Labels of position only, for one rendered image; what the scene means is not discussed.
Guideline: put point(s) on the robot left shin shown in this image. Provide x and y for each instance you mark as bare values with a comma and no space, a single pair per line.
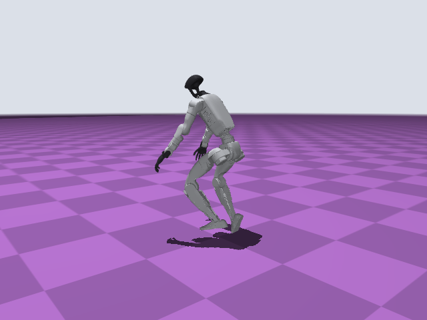
198,198

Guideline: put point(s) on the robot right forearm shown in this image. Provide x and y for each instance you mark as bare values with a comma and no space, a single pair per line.
205,139

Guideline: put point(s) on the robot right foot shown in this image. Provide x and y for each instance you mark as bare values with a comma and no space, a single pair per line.
236,222

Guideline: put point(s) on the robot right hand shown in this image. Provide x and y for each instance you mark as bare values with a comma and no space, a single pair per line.
201,150

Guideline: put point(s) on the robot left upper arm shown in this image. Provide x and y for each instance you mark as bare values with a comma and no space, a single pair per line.
194,107

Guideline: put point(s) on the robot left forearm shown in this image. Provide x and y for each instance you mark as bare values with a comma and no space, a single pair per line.
176,140

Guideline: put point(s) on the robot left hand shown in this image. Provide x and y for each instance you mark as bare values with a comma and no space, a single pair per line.
161,158

